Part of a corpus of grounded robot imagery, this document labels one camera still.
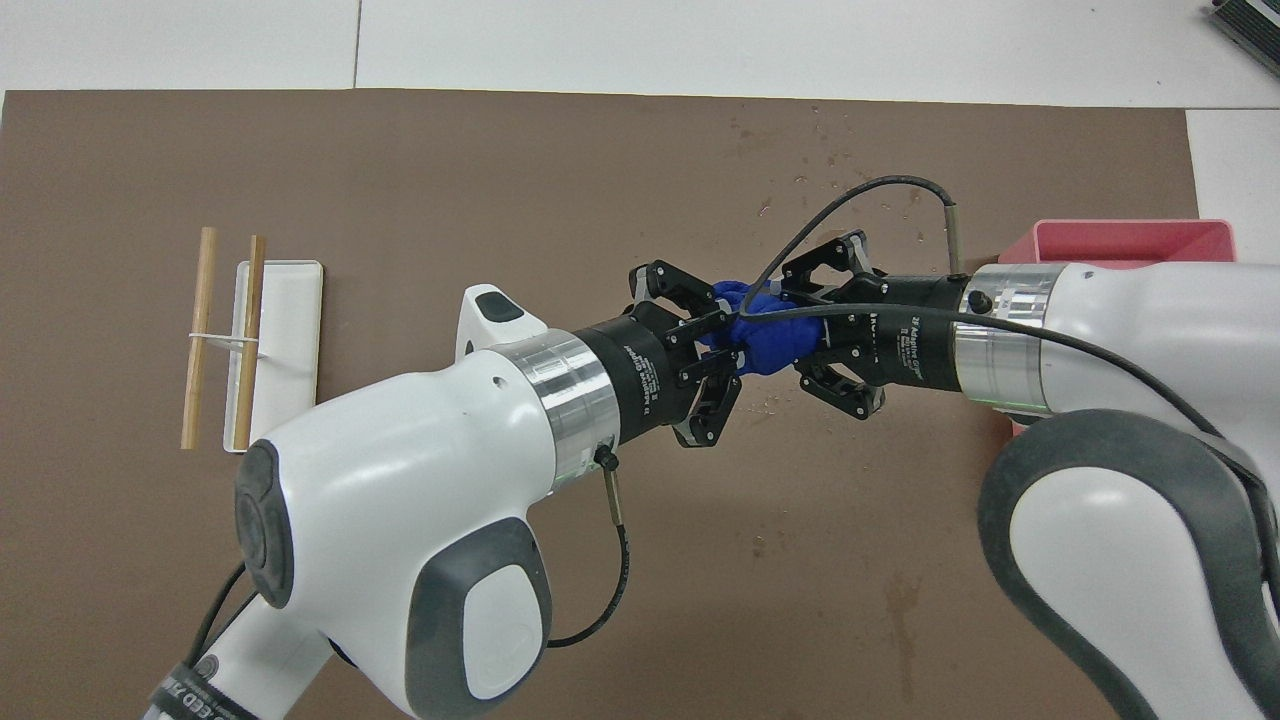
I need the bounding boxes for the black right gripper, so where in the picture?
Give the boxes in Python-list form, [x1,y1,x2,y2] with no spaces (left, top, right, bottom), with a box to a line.
[780,230,971,420]

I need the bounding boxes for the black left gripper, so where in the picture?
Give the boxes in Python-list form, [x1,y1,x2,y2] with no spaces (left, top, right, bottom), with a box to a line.
[580,260,744,448]

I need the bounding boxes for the blue towel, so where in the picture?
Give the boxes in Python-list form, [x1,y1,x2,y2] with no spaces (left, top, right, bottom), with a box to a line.
[700,280,831,378]

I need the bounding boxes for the white towel rack stand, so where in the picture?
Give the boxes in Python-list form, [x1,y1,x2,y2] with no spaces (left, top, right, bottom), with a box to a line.
[190,260,325,455]

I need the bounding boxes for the brown paper table mat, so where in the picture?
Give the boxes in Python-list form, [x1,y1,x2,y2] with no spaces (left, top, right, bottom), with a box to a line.
[0,88,1259,720]

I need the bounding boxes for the pink plastic bin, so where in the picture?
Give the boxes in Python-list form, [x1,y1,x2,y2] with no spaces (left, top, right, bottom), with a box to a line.
[997,219,1236,441]

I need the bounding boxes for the dark grey striped device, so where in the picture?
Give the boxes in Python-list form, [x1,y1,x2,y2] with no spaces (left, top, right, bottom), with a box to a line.
[1205,0,1280,51]

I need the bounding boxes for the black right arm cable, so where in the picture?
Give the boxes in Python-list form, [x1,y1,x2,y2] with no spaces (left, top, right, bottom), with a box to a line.
[735,176,1280,621]

